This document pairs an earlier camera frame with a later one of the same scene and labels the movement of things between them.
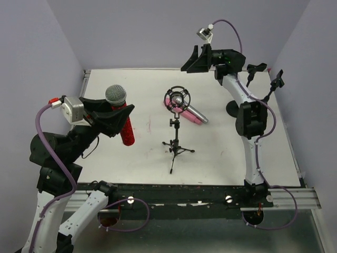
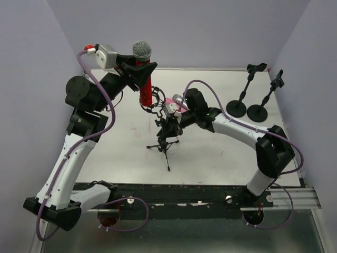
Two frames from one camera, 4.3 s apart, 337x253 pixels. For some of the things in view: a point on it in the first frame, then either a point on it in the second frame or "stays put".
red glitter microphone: (116, 95) → (142, 50)
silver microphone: (178, 99) stays put
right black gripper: (208, 57) → (173, 124)
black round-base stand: (233, 108) stays put
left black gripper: (89, 111) → (127, 76)
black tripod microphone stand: (177, 99) → (158, 101)
